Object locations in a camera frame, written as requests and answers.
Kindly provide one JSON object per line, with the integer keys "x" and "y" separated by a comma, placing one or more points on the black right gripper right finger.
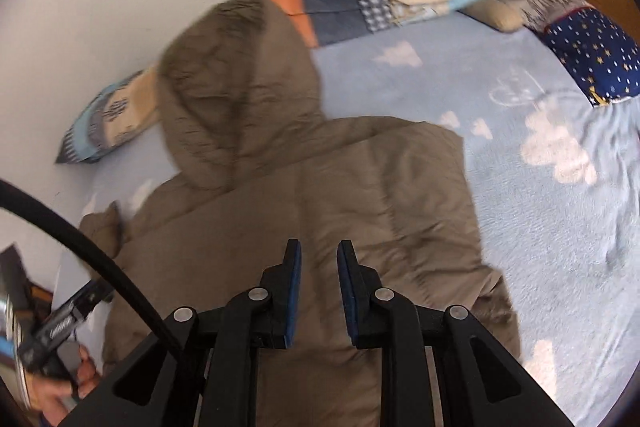
{"x": 358, "y": 284}

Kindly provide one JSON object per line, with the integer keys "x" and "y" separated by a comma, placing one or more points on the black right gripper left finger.
{"x": 277, "y": 318}

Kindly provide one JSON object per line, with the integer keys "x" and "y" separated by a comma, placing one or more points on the brown padded hooded jacket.
{"x": 259, "y": 164}

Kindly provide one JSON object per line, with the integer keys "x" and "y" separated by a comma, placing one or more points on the person's left hand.
{"x": 48, "y": 393}

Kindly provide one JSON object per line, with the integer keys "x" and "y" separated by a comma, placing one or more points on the light blue cloud bedsheet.
{"x": 554, "y": 181}

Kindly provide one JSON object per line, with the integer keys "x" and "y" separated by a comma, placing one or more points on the navy star patterned pillow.
{"x": 598, "y": 54}

